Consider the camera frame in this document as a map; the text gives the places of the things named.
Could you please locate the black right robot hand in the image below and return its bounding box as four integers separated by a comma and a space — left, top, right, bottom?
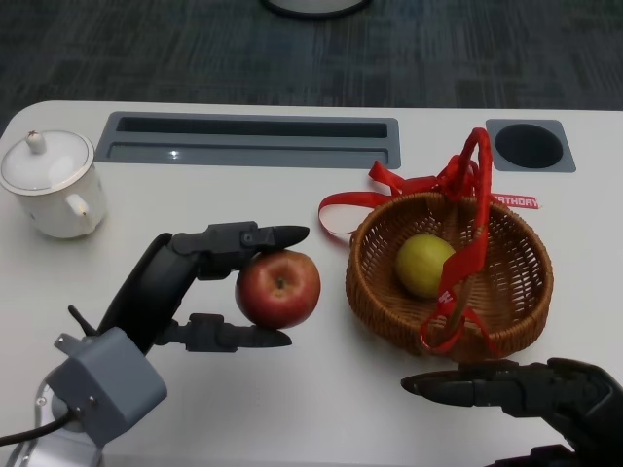
400, 357, 623, 467

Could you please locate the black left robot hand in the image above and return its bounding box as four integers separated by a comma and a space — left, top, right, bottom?
96, 221, 311, 356

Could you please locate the red apple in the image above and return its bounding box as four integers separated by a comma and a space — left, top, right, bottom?
235, 249, 322, 329

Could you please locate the wicker basket with red ribbon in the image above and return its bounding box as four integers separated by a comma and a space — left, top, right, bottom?
318, 126, 542, 352

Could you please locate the white ceramic cup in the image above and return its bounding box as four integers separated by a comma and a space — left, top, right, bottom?
0, 162, 108, 239

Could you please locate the black cable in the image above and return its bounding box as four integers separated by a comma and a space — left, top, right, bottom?
0, 408, 79, 447

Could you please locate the yellow-green apple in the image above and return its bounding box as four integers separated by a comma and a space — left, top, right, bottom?
394, 233, 457, 299

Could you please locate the white ceramic cup lid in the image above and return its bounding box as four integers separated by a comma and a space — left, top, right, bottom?
0, 128, 96, 194

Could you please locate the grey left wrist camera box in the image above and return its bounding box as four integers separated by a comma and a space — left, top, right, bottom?
54, 326, 167, 447

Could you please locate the grey round cable grommet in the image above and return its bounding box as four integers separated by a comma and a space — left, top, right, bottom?
485, 119, 577, 173

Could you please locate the white round black-rimmed base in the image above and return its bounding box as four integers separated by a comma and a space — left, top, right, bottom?
260, 0, 374, 21

